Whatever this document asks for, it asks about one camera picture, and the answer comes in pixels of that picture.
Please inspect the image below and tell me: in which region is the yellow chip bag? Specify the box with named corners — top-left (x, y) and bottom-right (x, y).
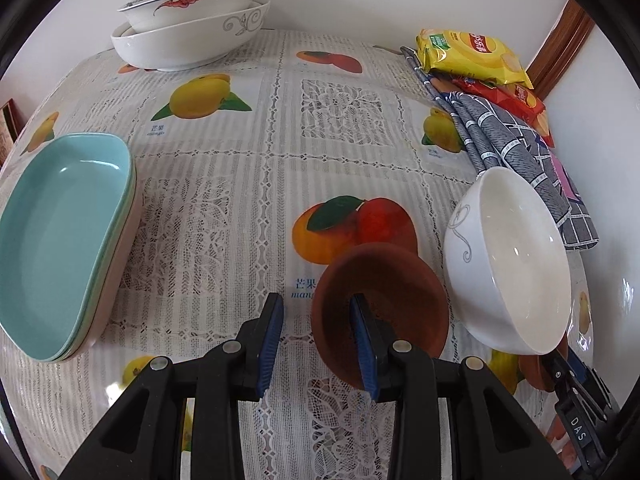
top-left (416, 29), bottom-right (533, 88)

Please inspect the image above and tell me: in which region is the teal plastic plate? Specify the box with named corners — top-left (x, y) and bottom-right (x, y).
top-left (0, 132), bottom-right (133, 361)

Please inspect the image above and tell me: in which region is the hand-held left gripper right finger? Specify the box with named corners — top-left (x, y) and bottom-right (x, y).
top-left (348, 294), bottom-right (573, 480)

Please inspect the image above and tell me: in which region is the white ceramic bowl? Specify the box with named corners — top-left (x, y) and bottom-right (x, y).
top-left (443, 166), bottom-right (572, 356)

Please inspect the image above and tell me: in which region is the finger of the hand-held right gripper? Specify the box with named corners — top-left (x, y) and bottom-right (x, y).
top-left (547, 345), bottom-right (581, 401)
top-left (567, 347), bottom-right (618, 421)

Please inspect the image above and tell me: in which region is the blue patterned white bowl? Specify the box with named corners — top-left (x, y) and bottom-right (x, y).
top-left (117, 0), bottom-right (267, 36)

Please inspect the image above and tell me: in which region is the deep brown clay bowl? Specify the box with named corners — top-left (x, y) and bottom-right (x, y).
top-left (311, 244), bottom-right (451, 390)

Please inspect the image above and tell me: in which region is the shallow brown clay bowl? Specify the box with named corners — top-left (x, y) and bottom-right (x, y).
top-left (517, 350), bottom-right (558, 392)

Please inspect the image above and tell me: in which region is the green plastic plate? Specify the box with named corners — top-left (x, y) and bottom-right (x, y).
top-left (50, 165), bottom-right (138, 363)

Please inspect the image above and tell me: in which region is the brown patterned book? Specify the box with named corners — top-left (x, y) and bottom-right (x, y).
top-left (0, 100), bottom-right (21, 166)

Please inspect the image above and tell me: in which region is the large white scroll-print bowl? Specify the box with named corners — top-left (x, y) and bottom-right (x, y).
top-left (110, 0), bottom-right (271, 73)

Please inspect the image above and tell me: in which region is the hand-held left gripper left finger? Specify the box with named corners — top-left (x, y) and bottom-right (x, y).
top-left (60, 292), bottom-right (285, 480)

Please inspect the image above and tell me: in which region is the grey checked cloth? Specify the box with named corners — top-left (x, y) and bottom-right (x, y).
top-left (400, 46), bottom-right (599, 251)

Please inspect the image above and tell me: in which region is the red chip bag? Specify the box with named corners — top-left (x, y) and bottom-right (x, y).
top-left (452, 76), bottom-right (555, 148)

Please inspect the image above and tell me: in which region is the brown wooden door frame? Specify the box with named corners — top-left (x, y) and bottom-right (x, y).
top-left (527, 0), bottom-right (596, 101)

